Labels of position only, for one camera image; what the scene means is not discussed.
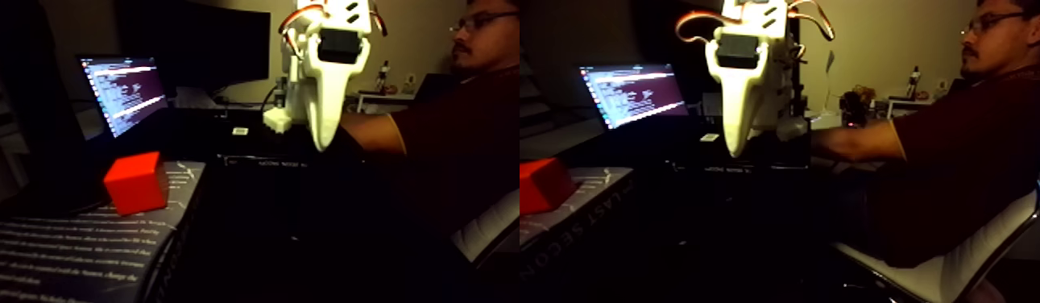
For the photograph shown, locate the person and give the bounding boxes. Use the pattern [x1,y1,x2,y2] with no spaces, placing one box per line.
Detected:
[811,0,1040,268]

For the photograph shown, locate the person's eyeglasses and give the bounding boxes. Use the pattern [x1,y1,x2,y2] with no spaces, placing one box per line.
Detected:
[961,11,1028,35]

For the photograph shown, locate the red cube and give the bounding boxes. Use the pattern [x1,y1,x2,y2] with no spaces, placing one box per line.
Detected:
[103,151,171,217]

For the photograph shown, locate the black round stand base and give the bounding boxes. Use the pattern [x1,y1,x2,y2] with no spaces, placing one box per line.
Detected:
[0,156,140,223]

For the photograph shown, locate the white office chair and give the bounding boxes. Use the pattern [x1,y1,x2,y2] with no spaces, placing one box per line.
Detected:
[832,181,1040,303]

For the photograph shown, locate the dark leader arm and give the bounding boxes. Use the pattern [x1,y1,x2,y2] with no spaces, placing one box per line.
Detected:
[839,89,869,128]

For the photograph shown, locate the open laptop with lit screen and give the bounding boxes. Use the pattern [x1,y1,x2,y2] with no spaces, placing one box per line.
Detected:
[77,55,170,139]

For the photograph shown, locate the black box with white print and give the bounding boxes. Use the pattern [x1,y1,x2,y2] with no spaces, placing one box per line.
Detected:
[218,152,356,170]

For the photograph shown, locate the black book with white text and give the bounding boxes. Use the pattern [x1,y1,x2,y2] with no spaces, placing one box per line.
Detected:
[0,160,208,303]

